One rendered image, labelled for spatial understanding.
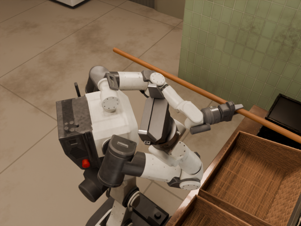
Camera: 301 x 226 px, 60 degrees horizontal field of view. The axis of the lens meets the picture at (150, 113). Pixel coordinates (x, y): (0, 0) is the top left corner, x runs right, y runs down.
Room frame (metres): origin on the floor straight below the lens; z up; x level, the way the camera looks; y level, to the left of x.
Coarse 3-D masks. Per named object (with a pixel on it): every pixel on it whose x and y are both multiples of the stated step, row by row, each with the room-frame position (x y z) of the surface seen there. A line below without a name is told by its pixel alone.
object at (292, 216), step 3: (300, 195) 0.34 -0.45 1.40; (300, 198) 0.32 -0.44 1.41; (297, 201) 0.32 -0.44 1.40; (300, 201) 0.31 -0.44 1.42; (297, 204) 0.31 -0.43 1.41; (294, 207) 0.30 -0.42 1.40; (297, 207) 0.29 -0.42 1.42; (294, 210) 0.29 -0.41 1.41; (294, 213) 0.28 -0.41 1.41; (291, 216) 0.27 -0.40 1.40; (294, 216) 0.27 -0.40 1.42; (291, 219) 0.26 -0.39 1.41; (288, 222) 0.26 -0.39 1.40; (291, 222) 0.25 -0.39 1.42; (288, 225) 0.25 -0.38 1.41
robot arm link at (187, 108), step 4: (180, 104) 0.86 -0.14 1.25; (184, 104) 0.85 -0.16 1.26; (188, 104) 0.85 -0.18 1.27; (192, 104) 0.85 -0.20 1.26; (176, 108) 0.85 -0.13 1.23; (180, 108) 0.84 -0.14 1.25; (184, 108) 0.83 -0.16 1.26; (188, 108) 0.83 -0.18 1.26; (192, 108) 0.83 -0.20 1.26; (196, 108) 0.83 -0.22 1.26; (180, 112) 0.83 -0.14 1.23; (184, 112) 0.81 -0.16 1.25; (188, 112) 0.81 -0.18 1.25; (192, 112) 0.81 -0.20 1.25; (196, 112) 0.81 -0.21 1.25; (200, 112) 0.81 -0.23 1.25; (188, 116) 0.79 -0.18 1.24; (192, 116) 0.79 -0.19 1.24; (196, 116) 0.79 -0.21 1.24; (200, 116) 0.80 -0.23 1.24; (192, 120) 0.78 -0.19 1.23; (196, 120) 0.78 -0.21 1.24; (200, 120) 0.78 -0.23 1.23
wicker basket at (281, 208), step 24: (264, 144) 0.99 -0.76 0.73; (216, 168) 0.85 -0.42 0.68; (240, 168) 0.90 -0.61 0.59; (264, 168) 0.90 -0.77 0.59; (288, 168) 0.87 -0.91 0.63; (216, 192) 0.72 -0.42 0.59; (240, 192) 0.72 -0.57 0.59; (264, 192) 0.72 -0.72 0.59; (288, 192) 0.67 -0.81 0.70; (240, 216) 0.52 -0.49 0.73; (288, 216) 0.49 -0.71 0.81
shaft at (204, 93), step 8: (128, 56) 1.32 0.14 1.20; (144, 64) 1.24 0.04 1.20; (160, 72) 1.17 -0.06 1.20; (176, 80) 1.10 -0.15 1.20; (184, 80) 1.09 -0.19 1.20; (192, 88) 1.03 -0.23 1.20; (200, 88) 1.02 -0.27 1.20; (208, 96) 0.97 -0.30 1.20; (216, 96) 0.96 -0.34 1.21; (240, 112) 0.86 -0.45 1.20; (248, 112) 0.85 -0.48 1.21; (256, 120) 0.81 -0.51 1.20; (264, 120) 0.80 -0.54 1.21; (272, 128) 0.76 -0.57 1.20; (280, 128) 0.75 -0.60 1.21; (288, 136) 0.71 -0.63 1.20; (296, 136) 0.70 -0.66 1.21
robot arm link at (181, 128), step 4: (176, 120) 0.50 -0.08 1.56; (176, 124) 0.49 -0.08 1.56; (180, 124) 0.49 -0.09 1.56; (180, 128) 0.48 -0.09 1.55; (184, 128) 0.48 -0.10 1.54; (180, 132) 0.47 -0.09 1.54; (184, 132) 0.48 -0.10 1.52; (180, 136) 0.46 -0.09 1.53; (176, 140) 0.42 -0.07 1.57; (172, 144) 0.41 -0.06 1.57; (156, 148) 0.41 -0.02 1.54; (160, 148) 0.40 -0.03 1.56; (164, 148) 0.40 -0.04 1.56; (168, 148) 0.40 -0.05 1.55; (172, 148) 0.43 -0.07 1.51; (168, 152) 0.41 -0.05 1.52
